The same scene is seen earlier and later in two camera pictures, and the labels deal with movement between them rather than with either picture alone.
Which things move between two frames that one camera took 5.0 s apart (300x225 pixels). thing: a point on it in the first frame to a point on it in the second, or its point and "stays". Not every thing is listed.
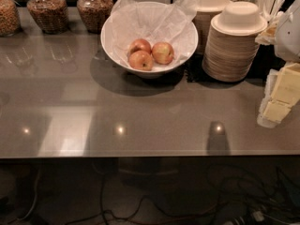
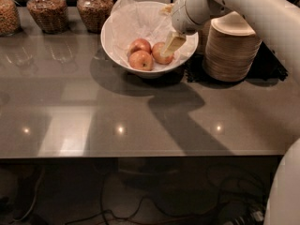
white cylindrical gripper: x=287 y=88 to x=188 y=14
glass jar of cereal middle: x=49 y=8 stays
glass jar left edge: x=9 y=16 stays
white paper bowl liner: x=155 y=20 stays
